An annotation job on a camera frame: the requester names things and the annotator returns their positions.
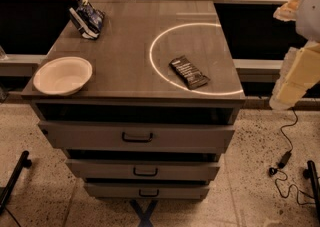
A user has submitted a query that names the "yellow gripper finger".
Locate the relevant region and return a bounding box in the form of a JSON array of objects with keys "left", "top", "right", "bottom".
[
  {"left": 273, "top": 0, "right": 301, "bottom": 22},
  {"left": 269, "top": 43, "right": 320, "bottom": 110}
]

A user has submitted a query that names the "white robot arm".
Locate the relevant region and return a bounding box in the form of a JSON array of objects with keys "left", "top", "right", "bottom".
[{"left": 269, "top": 0, "right": 320, "bottom": 110}]

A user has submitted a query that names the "white paper bowl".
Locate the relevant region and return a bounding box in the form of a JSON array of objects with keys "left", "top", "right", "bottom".
[{"left": 33, "top": 57, "right": 93, "bottom": 95}]

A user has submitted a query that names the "black stand leg right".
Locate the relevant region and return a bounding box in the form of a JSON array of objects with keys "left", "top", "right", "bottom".
[{"left": 303, "top": 160, "right": 320, "bottom": 222}]

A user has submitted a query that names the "black stand leg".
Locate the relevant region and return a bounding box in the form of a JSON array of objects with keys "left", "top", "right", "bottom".
[
  {"left": 303, "top": 160, "right": 320, "bottom": 222},
  {"left": 0, "top": 151, "right": 32, "bottom": 214}
]

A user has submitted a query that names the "grey drawer cabinet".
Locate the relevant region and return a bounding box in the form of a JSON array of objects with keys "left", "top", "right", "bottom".
[{"left": 22, "top": 0, "right": 245, "bottom": 186}]

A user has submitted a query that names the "blue chip bag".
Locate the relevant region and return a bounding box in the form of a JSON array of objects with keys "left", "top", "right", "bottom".
[{"left": 69, "top": 0, "right": 105, "bottom": 40}]

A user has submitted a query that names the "middle grey drawer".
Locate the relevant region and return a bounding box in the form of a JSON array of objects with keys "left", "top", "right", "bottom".
[{"left": 66, "top": 159, "right": 220, "bottom": 181}]

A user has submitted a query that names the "grey drawer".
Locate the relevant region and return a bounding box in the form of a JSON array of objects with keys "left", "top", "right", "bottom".
[
  {"left": 38, "top": 121, "right": 234, "bottom": 153},
  {"left": 84, "top": 183, "right": 209, "bottom": 200},
  {"left": 66, "top": 159, "right": 220, "bottom": 181}
]

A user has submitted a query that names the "top grey drawer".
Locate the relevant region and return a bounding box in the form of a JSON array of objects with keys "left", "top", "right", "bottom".
[{"left": 38, "top": 121, "right": 234, "bottom": 153}]

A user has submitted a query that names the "bottom grey drawer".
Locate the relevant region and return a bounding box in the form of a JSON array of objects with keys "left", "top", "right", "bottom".
[{"left": 84, "top": 183, "right": 209, "bottom": 200}]

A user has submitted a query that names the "black stand leg left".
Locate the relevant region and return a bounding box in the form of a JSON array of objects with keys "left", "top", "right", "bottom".
[{"left": 0, "top": 151, "right": 32, "bottom": 214}]

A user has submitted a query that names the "black power cable with adapter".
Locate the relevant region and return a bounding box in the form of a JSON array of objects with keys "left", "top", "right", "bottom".
[{"left": 268, "top": 108, "right": 318, "bottom": 206}]

